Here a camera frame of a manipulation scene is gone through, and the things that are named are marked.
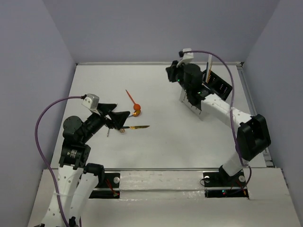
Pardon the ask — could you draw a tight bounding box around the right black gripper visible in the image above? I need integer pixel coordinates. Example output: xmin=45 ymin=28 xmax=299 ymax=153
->
xmin=166 ymin=60 xmax=191 ymax=93

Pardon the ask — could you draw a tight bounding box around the gold metal knife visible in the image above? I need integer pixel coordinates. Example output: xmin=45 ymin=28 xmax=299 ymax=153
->
xmin=122 ymin=125 xmax=150 ymax=130

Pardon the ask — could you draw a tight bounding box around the gold chopstick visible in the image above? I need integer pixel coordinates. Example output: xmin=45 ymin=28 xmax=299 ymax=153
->
xmin=206 ymin=61 xmax=213 ymax=83

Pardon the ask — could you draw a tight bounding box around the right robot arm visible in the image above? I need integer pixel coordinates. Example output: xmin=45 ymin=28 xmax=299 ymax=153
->
xmin=165 ymin=61 xmax=271 ymax=185

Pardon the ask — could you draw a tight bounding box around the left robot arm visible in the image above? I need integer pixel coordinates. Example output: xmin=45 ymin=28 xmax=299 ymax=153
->
xmin=40 ymin=104 xmax=130 ymax=227

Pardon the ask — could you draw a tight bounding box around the gold metal spoon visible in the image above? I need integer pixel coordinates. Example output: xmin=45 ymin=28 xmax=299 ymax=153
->
xmin=128 ymin=110 xmax=141 ymax=118

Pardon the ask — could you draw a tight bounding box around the white utensil container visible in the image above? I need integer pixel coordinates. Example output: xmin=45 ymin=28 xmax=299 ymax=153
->
xmin=178 ymin=81 xmax=211 ymax=122

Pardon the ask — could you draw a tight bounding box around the orange plastic spoon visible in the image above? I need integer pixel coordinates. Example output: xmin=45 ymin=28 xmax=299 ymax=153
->
xmin=125 ymin=90 xmax=141 ymax=111

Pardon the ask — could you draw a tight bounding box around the black utensil container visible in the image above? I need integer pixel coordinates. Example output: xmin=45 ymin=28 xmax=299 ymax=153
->
xmin=202 ymin=70 xmax=232 ymax=101

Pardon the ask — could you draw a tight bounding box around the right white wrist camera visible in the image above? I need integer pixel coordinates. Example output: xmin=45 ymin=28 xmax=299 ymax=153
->
xmin=177 ymin=48 xmax=194 ymax=67

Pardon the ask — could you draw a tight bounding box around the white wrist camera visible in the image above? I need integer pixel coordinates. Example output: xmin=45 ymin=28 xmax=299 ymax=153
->
xmin=177 ymin=48 xmax=194 ymax=67
xmin=82 ymin=94 xmax=99 ymax=109

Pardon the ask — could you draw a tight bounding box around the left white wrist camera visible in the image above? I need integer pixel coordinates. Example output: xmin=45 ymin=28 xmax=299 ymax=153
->
xmin=82 ymin=94 xmax=99 ymax=109

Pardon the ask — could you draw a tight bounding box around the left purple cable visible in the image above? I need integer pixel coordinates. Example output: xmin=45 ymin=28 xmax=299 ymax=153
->
xmin=35 ymin=95 xmax=85 ymax=227

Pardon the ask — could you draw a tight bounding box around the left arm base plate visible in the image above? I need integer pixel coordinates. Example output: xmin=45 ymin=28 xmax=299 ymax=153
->
xmin=89 ymin=172 xmax=121 ymax=199

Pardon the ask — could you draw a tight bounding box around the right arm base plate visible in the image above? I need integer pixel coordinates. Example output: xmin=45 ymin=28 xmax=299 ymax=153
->
xmin=199 ymin=171 xmax=249 ymax=198

